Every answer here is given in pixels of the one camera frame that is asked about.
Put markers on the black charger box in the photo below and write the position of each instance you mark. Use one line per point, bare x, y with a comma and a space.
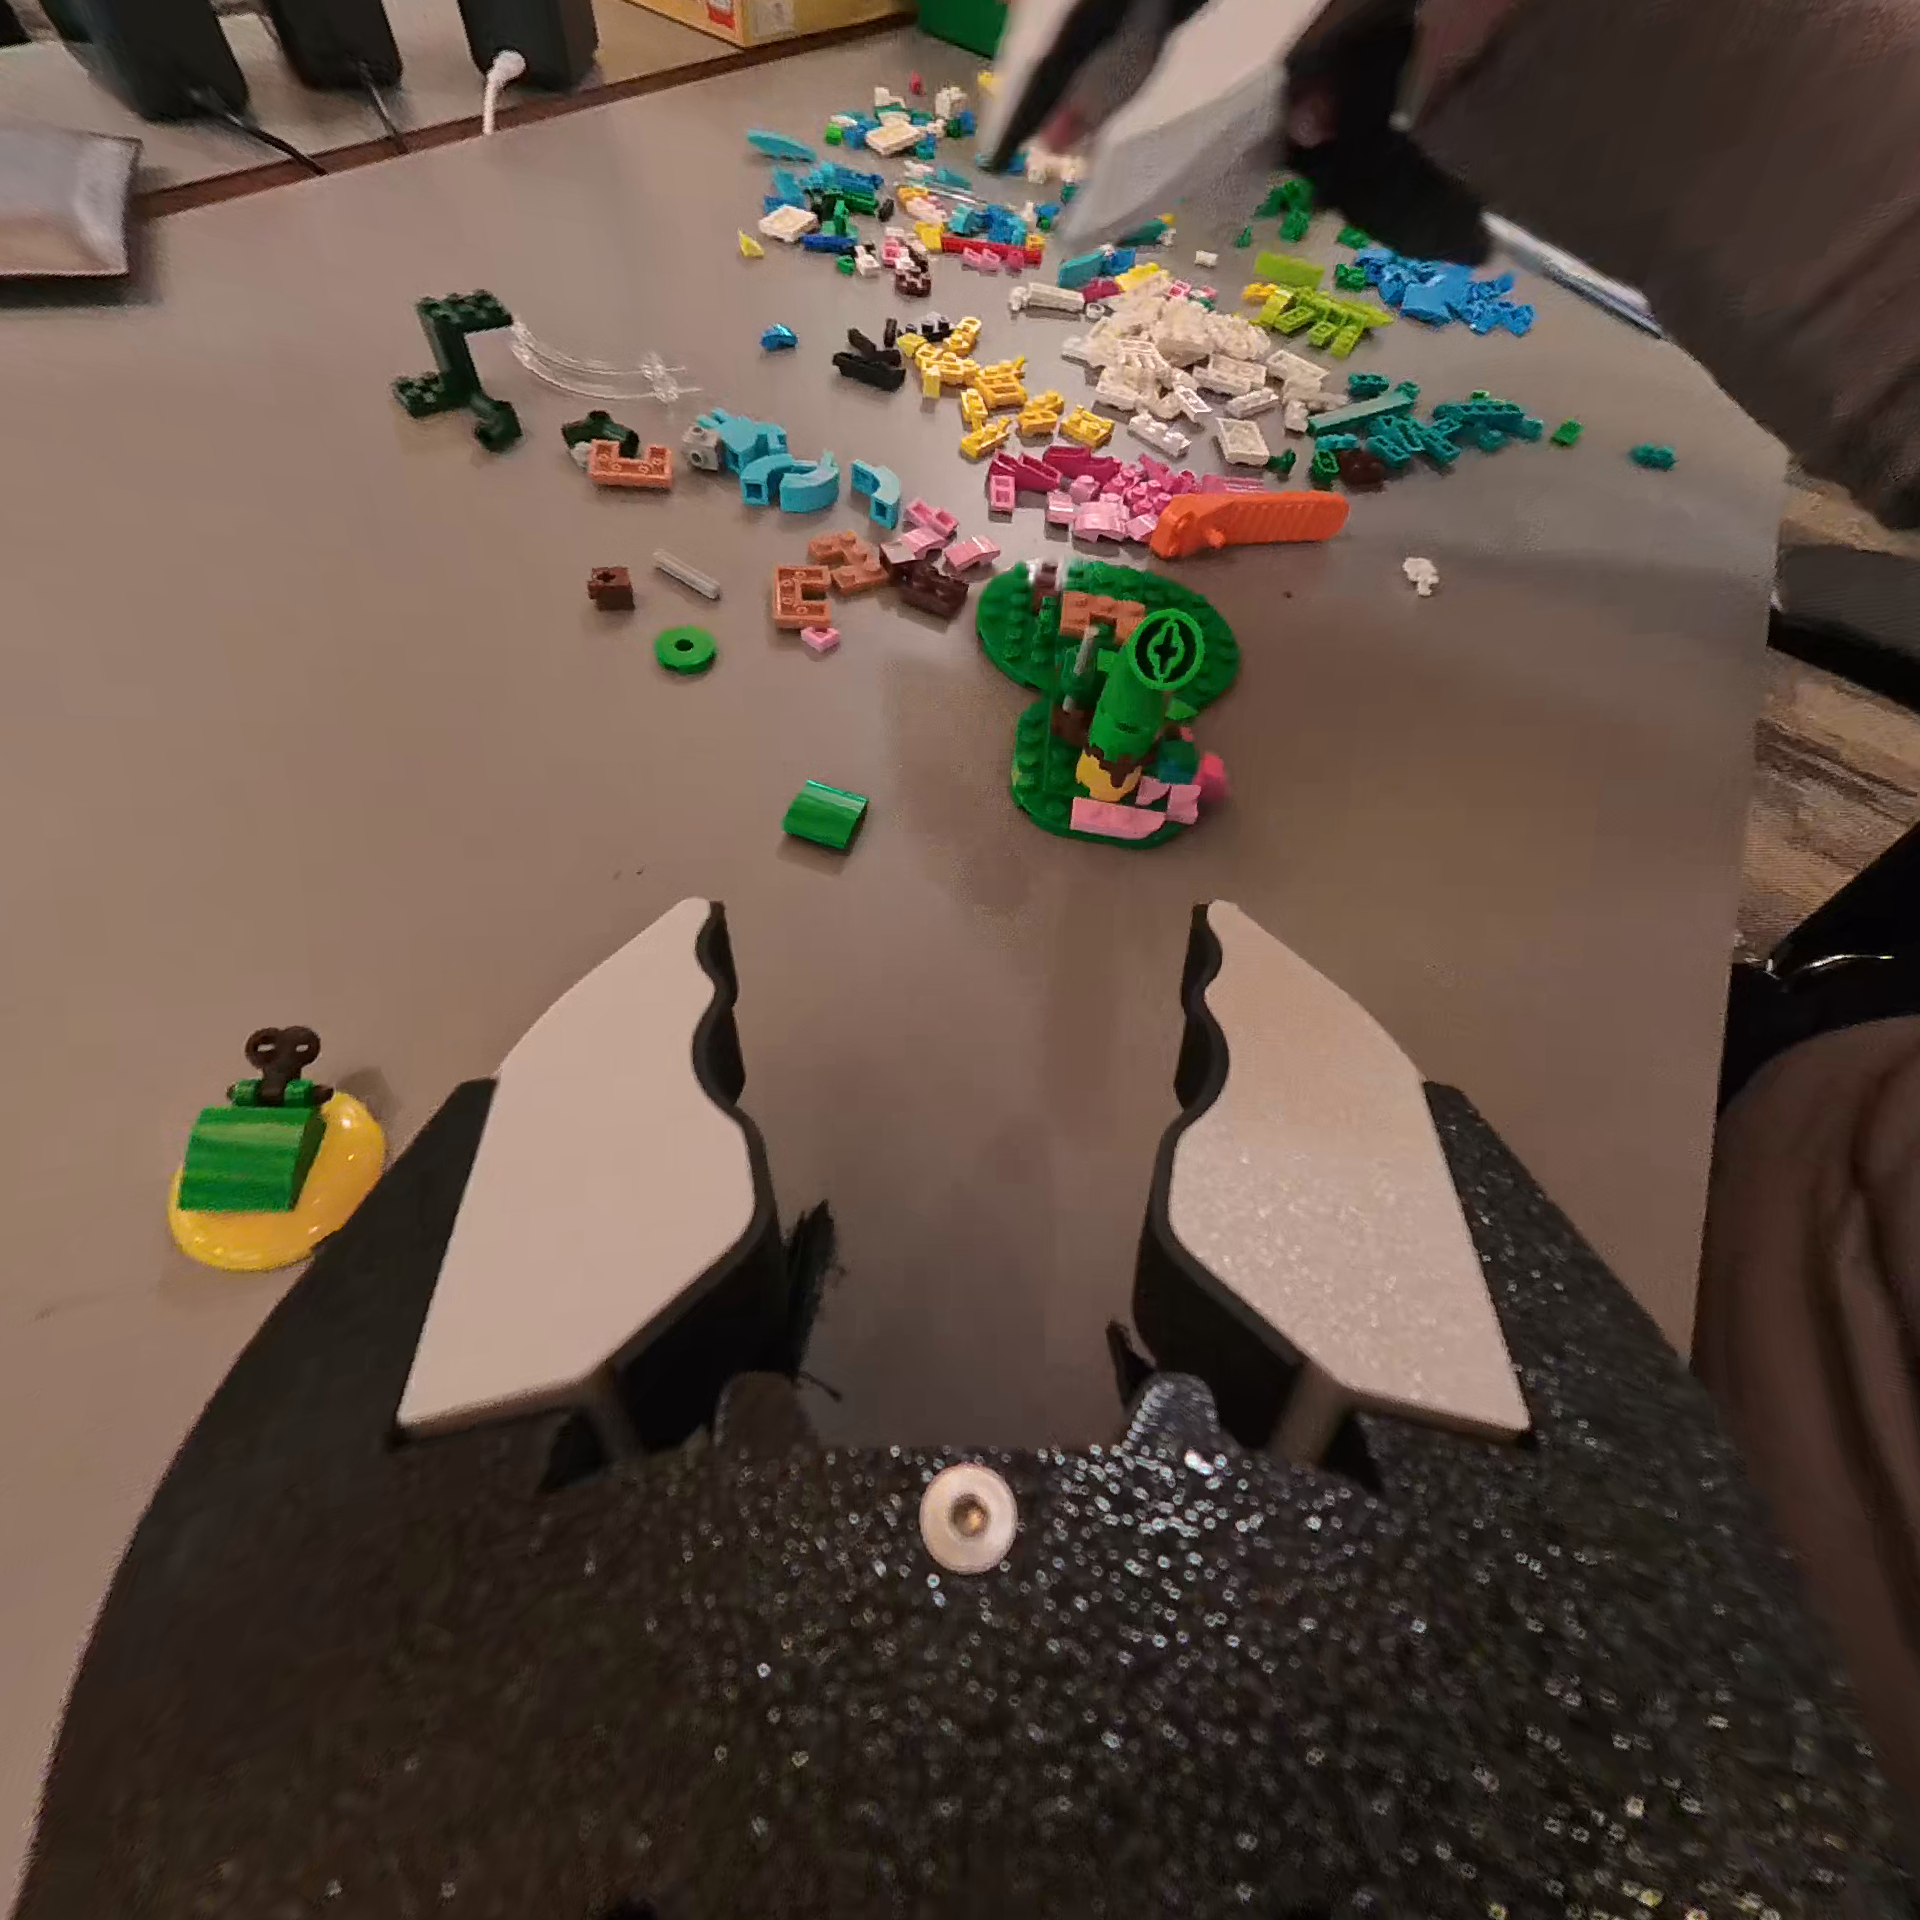
529, 36
331, 36
148, 52

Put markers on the dark green toy brick build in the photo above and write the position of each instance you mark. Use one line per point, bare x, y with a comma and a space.
450, 360

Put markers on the green curved toy brick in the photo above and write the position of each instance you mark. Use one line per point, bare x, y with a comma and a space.
823, 816

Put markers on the yellow base green slope build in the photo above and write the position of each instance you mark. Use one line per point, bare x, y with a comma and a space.
255, 1184

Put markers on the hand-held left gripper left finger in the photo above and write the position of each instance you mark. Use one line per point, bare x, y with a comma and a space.
585, 1171

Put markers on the person's right forearm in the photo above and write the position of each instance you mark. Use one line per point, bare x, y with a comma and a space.
1724, 224

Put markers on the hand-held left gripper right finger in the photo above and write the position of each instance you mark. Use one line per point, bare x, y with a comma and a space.
1328, 1184

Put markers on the grey desk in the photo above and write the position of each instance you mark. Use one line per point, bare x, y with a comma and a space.
300, 750

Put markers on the clear curved toy piece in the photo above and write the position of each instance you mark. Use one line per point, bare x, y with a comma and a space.
593, 363

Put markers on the small brown toy brick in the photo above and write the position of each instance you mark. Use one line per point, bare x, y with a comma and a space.
610, 588

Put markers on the pile of toy bricks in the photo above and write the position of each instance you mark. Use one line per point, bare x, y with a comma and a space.
1184, 375

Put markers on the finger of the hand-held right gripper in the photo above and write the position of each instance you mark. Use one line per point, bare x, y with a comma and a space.
1184, 143
1035, 67

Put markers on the green toy brick tree build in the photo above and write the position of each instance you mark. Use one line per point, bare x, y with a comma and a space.
1103, 705

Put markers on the grey toy bar piece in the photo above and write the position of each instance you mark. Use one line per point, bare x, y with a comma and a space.
687, 576

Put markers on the yellow cardboard box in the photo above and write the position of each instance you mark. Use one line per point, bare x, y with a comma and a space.
780, 18

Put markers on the green round toy plate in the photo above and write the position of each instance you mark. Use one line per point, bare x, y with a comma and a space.
687, 650

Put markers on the orange brick separator tool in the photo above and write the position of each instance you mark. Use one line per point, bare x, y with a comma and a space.
1254, 521

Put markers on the stack of green plastic bins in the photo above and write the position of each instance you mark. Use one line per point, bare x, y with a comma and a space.
960, 24

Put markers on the grey pouch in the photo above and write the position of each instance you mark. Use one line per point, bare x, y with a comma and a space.
60, 201

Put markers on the person's grey sweatshirt torso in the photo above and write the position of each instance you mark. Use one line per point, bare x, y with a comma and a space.
1822, 1424

